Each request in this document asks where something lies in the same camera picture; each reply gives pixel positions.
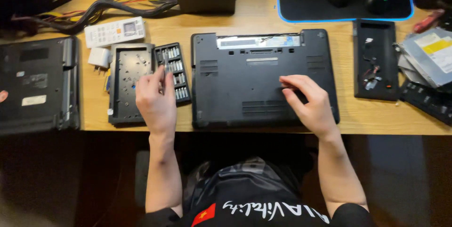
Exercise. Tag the person's right hand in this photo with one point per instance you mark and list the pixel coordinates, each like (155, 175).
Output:
(310, 108)

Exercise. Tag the person's left hand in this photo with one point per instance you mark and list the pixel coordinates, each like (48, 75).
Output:
(157, 103)

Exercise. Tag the silver precision screwdriver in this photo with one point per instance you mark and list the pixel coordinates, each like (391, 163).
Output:
(165, 73)

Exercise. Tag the black plastic cover panel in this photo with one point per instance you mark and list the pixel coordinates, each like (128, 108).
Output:
(129, 82)

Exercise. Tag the black screwdriver bit case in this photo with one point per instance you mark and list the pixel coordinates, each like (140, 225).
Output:
(176, 73)

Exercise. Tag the black laptop with open battery bay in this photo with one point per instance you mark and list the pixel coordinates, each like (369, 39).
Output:
(263, 78)

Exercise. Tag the white power adapter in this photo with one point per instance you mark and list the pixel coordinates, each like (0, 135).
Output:
(99, 58)

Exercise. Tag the black laptop battery tray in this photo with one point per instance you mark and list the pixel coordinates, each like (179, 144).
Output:
(375, 59)

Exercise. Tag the white remote control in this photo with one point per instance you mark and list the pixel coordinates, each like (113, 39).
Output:
(113, 31)

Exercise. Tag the person's black shirt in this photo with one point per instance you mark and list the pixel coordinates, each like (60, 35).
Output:
(254, 198)

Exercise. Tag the black laptop keyboard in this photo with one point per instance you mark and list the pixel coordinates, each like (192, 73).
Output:
(427, 101)

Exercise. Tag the black laptop with stickers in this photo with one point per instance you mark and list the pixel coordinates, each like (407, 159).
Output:
(37, 85)

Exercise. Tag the silver optical disc drive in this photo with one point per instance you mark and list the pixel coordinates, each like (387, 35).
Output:
(429, 55)

